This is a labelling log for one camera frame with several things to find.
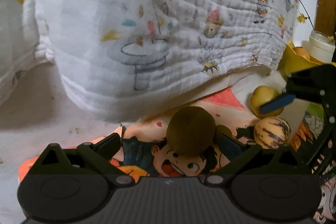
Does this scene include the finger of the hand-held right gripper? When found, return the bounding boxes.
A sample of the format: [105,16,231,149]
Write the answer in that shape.
[298,103,336,176]
[259,64,336,114]

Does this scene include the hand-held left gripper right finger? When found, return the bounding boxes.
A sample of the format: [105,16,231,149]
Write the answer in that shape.
[202,132,302,184]

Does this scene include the large printed white blanket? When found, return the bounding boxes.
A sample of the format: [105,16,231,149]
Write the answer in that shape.
[34,0,302,122]

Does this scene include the white jar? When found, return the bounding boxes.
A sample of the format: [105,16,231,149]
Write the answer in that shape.
[308,31,336,64]

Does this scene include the striped yellow melon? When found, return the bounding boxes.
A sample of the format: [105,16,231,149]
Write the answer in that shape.
[253,117,291,149]

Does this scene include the small printed white blanket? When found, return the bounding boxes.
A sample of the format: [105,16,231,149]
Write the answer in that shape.
[0,0,55,104]

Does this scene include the yellow flower twig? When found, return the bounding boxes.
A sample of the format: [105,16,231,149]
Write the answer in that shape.
[297,0,336,42]

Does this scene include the cartoon printed mat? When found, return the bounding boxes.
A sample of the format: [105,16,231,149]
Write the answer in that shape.
[18,85,336,224]

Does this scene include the yellow container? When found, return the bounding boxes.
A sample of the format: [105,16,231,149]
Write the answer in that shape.
[278,40,328,80]

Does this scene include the large brown kiwi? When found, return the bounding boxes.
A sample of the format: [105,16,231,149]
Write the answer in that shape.
[166,106,217,157]

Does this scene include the white fluffy object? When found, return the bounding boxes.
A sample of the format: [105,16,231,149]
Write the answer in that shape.
[265,69,288,90]

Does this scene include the yellow round fruit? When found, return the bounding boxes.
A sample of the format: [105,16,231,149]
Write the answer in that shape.
[249,85,285,119]

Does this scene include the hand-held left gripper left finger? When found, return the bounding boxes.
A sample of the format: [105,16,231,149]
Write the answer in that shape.
[39,132,132,185]

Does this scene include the small brown fruit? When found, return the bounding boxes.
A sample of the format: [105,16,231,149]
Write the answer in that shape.
[215,125,233,140]

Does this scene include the orange fruit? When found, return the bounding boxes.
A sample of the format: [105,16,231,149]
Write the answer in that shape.
[292,47,311,62]

